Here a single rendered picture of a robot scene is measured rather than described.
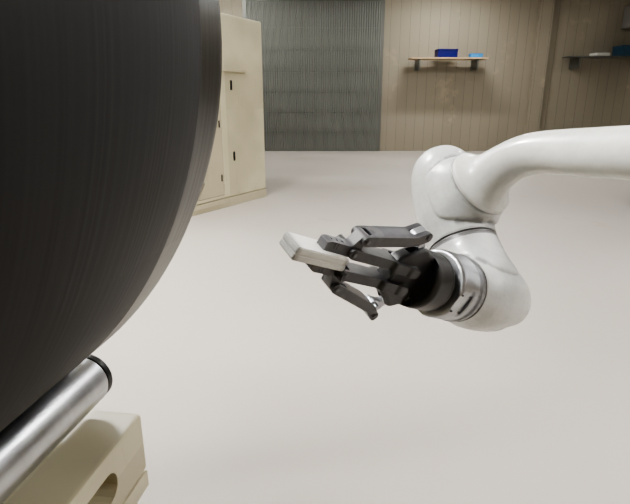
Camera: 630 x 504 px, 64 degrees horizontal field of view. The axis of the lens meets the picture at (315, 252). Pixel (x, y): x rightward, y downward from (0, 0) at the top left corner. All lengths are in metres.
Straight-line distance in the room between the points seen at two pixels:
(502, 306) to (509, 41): 12.38
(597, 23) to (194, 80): 13.59
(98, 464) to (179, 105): 0.29
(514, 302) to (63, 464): 0.55
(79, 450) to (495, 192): 0.58
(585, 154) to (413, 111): 11.77
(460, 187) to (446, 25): 11.92
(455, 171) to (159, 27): 0.55
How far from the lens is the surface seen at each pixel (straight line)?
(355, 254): 0.51
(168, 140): 0.27
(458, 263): 0.64
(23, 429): 0.42
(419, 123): 12.42
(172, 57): 0.27
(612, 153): 0.62
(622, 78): 14.10
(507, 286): 0.72
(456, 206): 0.73
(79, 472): 0.45
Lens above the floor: 1.13
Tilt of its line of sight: 17 degrees down
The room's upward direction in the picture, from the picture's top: straight up
